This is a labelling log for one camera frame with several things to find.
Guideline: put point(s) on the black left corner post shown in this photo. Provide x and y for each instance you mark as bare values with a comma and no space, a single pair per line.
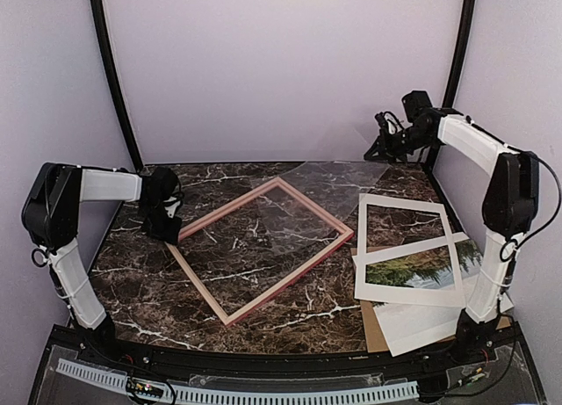
113,82

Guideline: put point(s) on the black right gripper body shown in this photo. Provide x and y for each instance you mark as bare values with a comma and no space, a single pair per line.
410,141

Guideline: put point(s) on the landscape photo print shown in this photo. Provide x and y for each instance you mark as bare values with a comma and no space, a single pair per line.
432,269

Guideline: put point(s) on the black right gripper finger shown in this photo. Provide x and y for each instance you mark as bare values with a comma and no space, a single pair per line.
397,155
375,152

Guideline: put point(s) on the black right corner post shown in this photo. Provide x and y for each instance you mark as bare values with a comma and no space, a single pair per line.
458,59

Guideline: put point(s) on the black corner post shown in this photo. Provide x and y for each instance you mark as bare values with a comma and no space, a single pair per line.
458,59
113,82

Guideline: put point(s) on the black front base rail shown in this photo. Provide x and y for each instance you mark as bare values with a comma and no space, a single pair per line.
502,372

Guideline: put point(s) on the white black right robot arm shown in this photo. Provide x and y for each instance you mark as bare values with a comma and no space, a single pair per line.
510,203

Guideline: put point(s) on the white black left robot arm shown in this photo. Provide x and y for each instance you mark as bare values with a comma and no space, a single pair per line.
51,217

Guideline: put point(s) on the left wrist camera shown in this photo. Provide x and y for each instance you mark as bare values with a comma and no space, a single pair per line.
174,202

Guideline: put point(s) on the white mat board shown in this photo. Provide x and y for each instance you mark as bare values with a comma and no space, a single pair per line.
453,297

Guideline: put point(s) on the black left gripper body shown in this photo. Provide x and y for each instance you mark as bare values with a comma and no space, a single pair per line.
156,223

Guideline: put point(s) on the grey slotted cable duct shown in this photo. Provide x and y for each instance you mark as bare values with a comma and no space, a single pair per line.
222,390

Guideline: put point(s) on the brown cardboard backing board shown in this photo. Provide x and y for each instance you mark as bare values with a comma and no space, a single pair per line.
403,328

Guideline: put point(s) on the clear acrylic sheet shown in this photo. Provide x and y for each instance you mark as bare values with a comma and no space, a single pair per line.
335,186

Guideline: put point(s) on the light wooden picture frame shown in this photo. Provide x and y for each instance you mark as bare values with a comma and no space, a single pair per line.
345,233

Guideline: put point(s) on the small circuit board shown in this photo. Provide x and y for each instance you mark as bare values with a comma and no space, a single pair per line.
140,388

